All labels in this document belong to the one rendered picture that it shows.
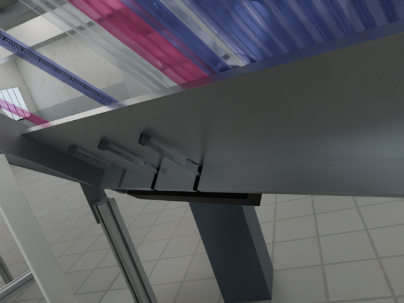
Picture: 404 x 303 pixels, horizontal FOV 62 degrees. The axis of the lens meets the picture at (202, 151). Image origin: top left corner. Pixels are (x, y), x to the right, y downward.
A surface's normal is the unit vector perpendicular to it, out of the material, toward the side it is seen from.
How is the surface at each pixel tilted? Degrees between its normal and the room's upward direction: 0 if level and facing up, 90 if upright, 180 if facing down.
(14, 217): 90
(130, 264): 90
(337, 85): 134
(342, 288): 0
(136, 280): 90
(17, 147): 90
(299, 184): 44
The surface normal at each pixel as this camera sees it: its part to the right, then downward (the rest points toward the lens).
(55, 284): 0.65, -0.01
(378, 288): -0.31, -0.92
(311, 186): -0.65, -0.40
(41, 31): -0.23, 0.32
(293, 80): -0.23, 0.92
